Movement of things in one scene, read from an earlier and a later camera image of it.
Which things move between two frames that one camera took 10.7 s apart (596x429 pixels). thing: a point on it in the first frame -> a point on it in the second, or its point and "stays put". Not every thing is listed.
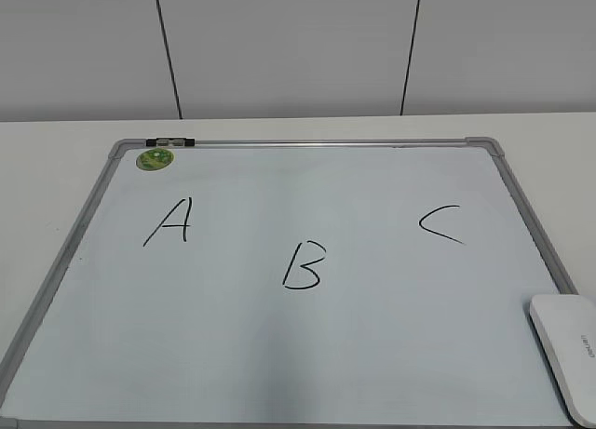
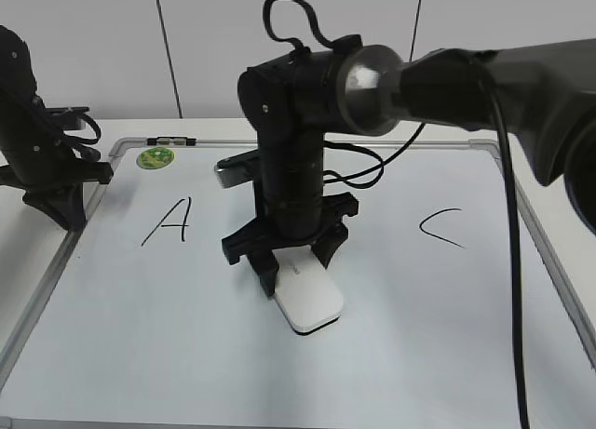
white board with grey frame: (294, 283) stays put
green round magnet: (154, 159) stays put
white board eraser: (568, 325) -> (304, 290)
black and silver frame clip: (170, 141) stays put
